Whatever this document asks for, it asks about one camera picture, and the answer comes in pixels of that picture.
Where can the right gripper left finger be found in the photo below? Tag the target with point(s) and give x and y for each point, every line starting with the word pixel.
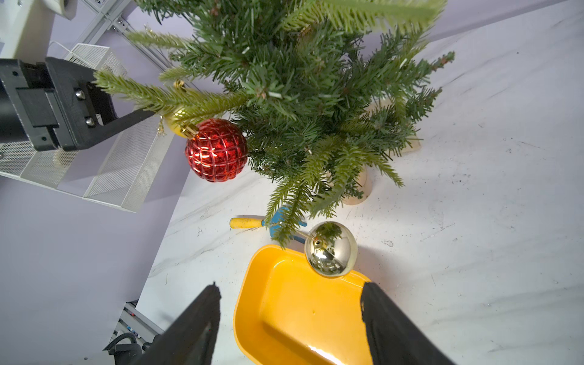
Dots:
pixel 192 337

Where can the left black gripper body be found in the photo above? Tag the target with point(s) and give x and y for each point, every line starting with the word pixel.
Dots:
pixel 54 104

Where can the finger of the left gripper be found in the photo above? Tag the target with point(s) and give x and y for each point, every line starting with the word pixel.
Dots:
pixel 118 125

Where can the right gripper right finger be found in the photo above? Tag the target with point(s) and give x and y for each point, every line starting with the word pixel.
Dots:
pixel 392 337

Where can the matte gold ball ornament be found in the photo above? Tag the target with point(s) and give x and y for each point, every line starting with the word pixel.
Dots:
pixel 180 123

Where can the yellow plastic tray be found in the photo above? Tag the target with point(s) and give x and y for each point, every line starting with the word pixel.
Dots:
pixel 288 314

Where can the red glitter ball ornament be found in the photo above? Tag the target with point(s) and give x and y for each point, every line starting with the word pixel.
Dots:
pixel 217 152

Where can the shiny gold ball ornament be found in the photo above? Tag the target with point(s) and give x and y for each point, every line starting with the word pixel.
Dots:
pixel 331 249

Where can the blue yellow toy rake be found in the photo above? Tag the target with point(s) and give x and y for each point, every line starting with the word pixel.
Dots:
pixel 274 225

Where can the small green christmas tree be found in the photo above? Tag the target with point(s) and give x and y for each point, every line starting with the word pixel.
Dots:
pixel 321 90

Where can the white two-tier mesh shelf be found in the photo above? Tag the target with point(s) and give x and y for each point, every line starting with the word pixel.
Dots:
pixel 118 173

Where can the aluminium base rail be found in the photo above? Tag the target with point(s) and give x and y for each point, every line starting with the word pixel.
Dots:
pixel 132 321

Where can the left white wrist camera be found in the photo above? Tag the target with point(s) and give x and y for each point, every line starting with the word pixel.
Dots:
pixel 26 26

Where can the aluminium enclosure frame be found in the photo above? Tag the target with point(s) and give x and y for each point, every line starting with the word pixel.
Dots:
pixel 109 24

